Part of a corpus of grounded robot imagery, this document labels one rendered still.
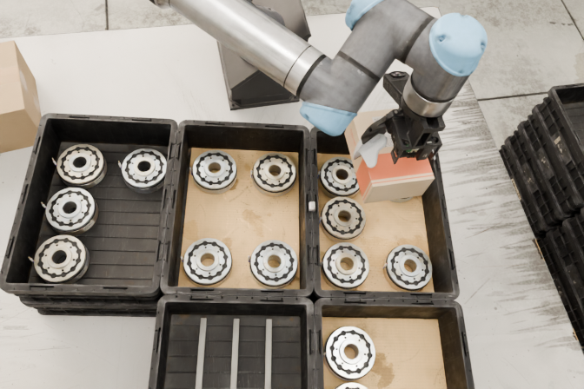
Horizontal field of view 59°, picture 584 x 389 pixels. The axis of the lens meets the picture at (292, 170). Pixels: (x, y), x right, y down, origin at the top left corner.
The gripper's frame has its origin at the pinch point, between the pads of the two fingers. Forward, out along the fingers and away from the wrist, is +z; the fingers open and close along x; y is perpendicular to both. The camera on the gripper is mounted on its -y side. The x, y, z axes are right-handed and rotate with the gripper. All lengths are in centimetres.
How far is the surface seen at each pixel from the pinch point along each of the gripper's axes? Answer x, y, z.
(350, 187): -1.9, -3.7, 23.8
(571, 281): 85, 17, 83
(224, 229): -32.2, 1.2, 26.7
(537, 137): 84, -33, 68
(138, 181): -50, -12, 24
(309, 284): -17.4, 19.0, 16.6
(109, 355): -61, 22, 40
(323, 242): -10.5, 7.6, 26.7
